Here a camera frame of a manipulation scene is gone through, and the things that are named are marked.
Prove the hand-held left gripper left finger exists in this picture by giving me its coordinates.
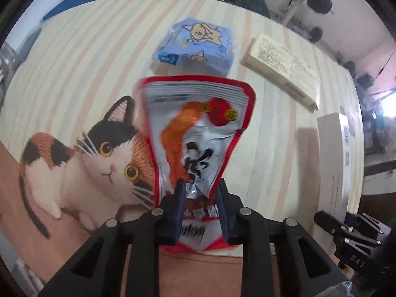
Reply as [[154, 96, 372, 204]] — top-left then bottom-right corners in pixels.
[[39, 178, 188, 297]]

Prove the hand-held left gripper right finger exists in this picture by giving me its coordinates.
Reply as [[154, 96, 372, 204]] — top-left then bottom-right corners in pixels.
[[216, 178, 348, 297]]

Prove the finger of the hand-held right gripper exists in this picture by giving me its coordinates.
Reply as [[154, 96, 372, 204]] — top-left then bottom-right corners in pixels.
[[314, 210, 361, 239], [356, 213, 386, 246]]

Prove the red snack packet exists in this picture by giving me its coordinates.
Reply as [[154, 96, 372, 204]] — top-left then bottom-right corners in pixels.
[[134, 76, 257, 252]]

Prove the long white box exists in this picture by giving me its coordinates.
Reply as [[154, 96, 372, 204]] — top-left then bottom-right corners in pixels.
[[317, 112, 360, 256]]

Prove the flat cream box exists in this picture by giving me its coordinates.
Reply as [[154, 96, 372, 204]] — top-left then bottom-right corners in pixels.
[[241, 33, 321, 110]]

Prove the blue tissue pack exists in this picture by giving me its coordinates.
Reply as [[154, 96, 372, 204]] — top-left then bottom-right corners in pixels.
[[153, 19, 237, 76]]

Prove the cat print table mat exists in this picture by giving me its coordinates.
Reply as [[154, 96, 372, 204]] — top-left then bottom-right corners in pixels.
[[0, 0, 365, 297]]

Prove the small floor barbell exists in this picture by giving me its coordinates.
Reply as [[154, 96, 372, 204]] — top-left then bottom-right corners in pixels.
[[309, 26, 324, 43]]

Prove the black weight bench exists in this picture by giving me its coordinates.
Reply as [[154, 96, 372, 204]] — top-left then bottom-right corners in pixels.
[[240, 0, 272, 18]]

